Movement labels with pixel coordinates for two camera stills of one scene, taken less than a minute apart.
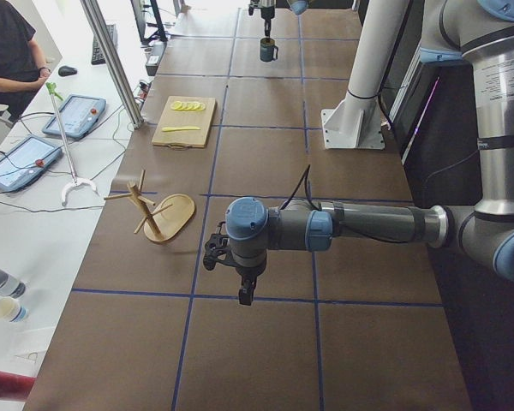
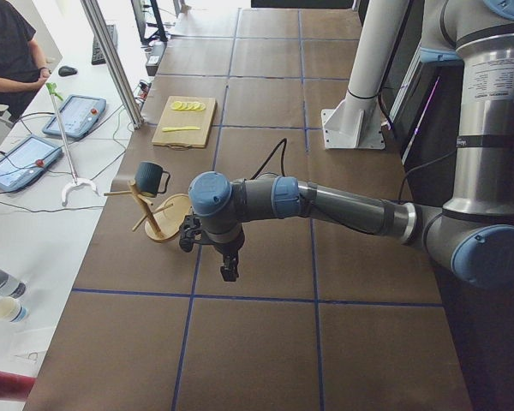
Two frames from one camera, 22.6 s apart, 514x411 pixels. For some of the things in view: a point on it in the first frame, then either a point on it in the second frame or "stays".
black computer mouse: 67,71 stays
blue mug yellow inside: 266,50 to 147,180
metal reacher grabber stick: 53,92 stays
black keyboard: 97,57 stays
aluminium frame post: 112,59 stays
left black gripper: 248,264 to 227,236
